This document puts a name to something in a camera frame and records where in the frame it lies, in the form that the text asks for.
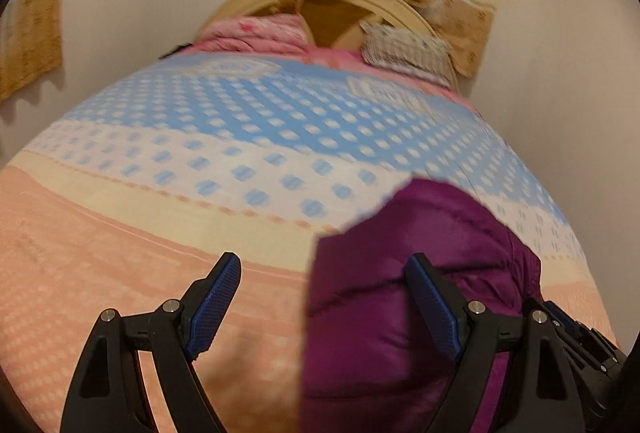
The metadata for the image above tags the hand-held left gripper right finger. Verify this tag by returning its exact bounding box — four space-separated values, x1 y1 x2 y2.
404 253 586 433

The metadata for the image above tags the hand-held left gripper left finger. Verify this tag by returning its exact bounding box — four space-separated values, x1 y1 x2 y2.
60 252 242 433

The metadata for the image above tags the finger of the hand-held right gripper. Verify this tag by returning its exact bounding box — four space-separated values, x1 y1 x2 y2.
542 299 587 350

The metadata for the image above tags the purple down jacket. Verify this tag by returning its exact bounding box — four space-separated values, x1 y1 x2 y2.
302 178 543 433

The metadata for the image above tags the bed with dotted bedspread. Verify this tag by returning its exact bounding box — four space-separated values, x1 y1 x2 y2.
0 50 618 433

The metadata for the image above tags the grey patterned pillow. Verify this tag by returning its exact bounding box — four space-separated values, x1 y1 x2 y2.
360 22 454 81

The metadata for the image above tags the pink bed sheet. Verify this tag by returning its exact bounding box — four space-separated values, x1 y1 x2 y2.
192 38 473 106

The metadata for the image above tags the folded pink quilt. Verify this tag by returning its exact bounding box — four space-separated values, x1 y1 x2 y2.
202 13 313 56

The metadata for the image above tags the large beige patterned curtain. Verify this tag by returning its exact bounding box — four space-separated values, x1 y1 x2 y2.
0 0 67 102

